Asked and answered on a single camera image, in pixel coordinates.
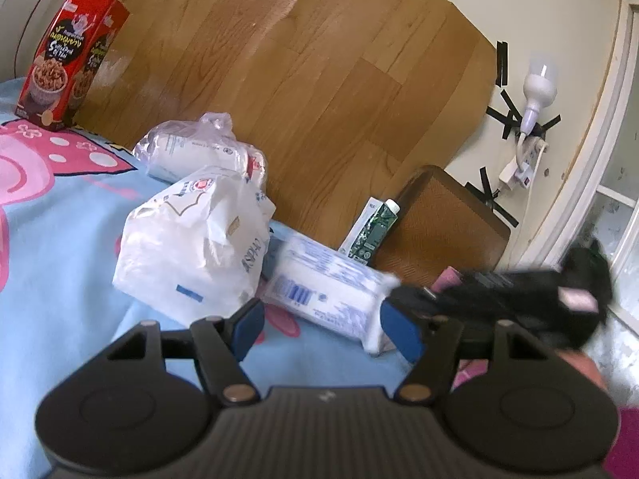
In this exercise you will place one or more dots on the blue pink printed blanket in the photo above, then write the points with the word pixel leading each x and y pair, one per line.
pixel 65 259

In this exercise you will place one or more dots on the white plastic bag pack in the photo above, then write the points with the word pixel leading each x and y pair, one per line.
pixel 189 249

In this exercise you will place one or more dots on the green patterned tissue pack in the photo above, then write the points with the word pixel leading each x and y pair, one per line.
pixel 374 234

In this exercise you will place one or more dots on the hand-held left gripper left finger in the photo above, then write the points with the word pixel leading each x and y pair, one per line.
pixel 247 328

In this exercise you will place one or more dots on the white framed frosted window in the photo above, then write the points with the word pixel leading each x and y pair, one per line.
pixel 606 124

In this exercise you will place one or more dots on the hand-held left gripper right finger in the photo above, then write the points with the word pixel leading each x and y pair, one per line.
pixel 402 330

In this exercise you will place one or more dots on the white blue-print tissue pack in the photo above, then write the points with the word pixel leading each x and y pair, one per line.
pixel 324 284

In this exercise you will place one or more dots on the wood pattern vinyl sheet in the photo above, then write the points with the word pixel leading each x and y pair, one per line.
pixel 299 85

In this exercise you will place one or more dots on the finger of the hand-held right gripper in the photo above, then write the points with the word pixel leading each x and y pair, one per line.
pixel 414 300

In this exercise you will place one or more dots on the white plug adapter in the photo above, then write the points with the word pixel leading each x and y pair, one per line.
pixel 509 174

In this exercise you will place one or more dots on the white slim packet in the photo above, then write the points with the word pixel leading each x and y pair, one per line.
pixel 363 219

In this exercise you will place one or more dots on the white light bulb with socket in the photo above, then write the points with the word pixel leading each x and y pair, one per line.
pixel 539 87

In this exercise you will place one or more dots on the clear bag of cotton rolls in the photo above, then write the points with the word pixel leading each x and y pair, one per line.
pixel 189 152

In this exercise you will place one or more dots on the white power strip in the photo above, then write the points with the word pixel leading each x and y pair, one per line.
pixel 531 159

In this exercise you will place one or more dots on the brown wooden stool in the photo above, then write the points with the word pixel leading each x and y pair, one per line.
pixel 439 224

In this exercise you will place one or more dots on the red snack box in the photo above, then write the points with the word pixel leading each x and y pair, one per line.
pixel 55 60

